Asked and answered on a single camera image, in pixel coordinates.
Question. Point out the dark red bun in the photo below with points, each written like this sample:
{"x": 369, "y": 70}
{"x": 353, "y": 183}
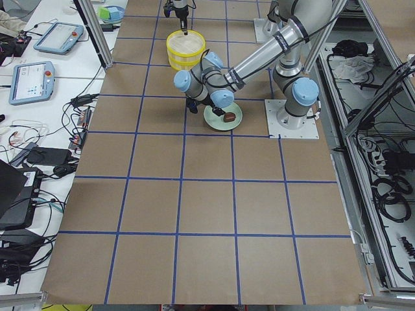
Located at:
{"x": 229, "y": 117}

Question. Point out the light green plate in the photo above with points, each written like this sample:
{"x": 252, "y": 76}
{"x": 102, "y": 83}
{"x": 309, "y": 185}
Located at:
{"x": 217, "y": 122}

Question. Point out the aluminium frame post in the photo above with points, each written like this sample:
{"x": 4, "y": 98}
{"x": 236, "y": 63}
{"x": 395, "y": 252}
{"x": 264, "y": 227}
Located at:
{"x": 93, "y": 27}

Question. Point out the aluminium side frame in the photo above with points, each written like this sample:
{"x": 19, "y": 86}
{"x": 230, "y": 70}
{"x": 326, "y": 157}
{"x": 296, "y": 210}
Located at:
{"x": 371, "y": 134}

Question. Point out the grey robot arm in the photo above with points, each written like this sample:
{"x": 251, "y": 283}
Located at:
{"x": 206, "y": 84}
{"x": 179, "y": 4}

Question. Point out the blue plate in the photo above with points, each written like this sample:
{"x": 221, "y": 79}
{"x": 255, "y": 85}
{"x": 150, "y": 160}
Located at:
{"x": 117, "y": 21}

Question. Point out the upper teach pendant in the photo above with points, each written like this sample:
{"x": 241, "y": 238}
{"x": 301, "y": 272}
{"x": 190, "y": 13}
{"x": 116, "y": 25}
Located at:
{"x": 60, "y": 38}

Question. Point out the white crumpled cloth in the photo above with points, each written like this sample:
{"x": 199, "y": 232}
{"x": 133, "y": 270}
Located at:
{"x": 354, "y": 69}

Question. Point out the yellow steamer layer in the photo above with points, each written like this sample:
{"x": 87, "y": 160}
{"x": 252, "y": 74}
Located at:
{"x": 185, "y": 45}
{"x": 183, "y": 63}

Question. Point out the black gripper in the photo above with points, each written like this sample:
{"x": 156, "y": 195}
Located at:
{"x": 214, "y": 109}
{"x": 178, "y": 11}

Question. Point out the black laptop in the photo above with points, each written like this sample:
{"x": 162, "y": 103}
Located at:
{"x": 19, "y": 189}

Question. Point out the lower teach pendant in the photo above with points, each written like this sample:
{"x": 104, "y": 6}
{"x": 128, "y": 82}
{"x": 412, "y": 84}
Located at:
{"x": 32, "y": 82}

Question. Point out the blue cube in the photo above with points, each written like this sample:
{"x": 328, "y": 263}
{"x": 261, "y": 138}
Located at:
{"x": 115, "y": 14}

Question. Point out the teach pendant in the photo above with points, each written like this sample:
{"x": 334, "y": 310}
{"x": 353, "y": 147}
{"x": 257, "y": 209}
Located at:
{"x": 60, "y": 38}
{"x": 32, "y": 82}

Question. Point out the black power brick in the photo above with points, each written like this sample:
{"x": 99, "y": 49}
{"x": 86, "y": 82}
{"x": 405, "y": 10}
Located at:
{"x": 48, "y": 156}

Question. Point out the black power adapter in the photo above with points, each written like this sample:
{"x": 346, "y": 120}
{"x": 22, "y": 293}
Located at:
{"x": 109, "y": 27}

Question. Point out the green cube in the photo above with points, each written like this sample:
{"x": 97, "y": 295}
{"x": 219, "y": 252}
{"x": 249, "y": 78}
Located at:
{"x": 104, "y": 13}

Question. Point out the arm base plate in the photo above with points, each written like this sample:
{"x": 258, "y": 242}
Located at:
{"x": 281, "y": 125}
{"x": 264, "y": 29}

